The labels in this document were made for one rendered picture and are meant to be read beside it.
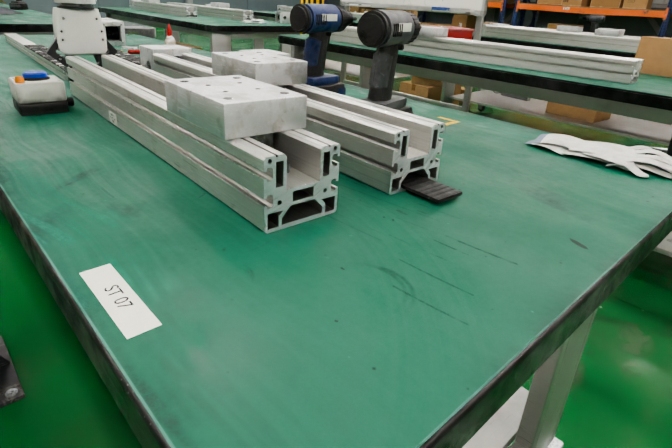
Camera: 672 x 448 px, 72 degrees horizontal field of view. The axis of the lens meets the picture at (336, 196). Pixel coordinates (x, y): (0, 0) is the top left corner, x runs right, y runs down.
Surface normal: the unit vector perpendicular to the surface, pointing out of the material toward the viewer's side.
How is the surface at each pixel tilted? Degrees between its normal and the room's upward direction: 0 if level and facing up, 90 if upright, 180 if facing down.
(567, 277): 0
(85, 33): 92
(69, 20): 89
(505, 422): 0
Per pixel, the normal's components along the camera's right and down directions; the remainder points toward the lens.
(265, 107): 0.65, 0.33
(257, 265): 0.05, -0.92
